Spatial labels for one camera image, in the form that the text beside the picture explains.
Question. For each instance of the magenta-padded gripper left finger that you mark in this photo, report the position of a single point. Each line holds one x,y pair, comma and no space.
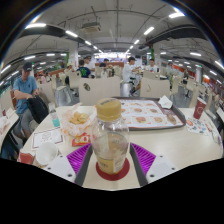
78,158

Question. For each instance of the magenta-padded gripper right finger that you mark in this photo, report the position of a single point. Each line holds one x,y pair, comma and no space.
145,157

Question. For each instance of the clear tea bottle tan cap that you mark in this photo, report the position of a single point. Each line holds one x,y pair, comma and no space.
110,146

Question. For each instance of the small red sauce packet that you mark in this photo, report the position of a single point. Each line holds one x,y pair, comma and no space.
81,139

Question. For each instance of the flat round red coaster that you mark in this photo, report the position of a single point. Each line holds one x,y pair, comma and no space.
124,171

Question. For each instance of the paper bag of fries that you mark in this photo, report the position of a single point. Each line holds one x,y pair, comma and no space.
78,120

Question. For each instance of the printed paper tray liner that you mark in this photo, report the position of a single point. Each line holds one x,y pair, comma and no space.
146,113

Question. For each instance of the small clear bottle teal label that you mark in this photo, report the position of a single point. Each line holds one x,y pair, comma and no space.
54,117

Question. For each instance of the red cardboard carton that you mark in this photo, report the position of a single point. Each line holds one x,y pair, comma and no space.
26,157

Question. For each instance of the crumpled white napkin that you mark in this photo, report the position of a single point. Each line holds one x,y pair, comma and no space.
165,101

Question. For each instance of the colourful sticker sheet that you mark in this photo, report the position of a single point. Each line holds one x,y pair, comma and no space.
196,126

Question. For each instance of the black backpack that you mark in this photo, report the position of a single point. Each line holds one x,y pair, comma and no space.
37,108

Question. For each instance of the beige chair with round hole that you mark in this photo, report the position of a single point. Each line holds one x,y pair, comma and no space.
100,89
155,87

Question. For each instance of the red paper cup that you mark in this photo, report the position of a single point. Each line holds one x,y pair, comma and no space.
199,108

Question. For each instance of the neighbouring table with food tray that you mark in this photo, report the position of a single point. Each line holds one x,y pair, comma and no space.
7,125

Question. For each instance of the group of beige chairs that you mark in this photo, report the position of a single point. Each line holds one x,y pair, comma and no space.
176,83

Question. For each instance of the person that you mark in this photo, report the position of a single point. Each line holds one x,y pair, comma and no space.
151,66
127,70
83,70
23,91
90,64

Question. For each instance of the ceiling air conditioner unit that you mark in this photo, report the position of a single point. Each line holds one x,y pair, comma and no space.
90,26

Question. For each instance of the group of ceiling lights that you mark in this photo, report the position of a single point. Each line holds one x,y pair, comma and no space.
176,14

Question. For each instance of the white card with red frame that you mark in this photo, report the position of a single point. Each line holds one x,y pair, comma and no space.
46,136

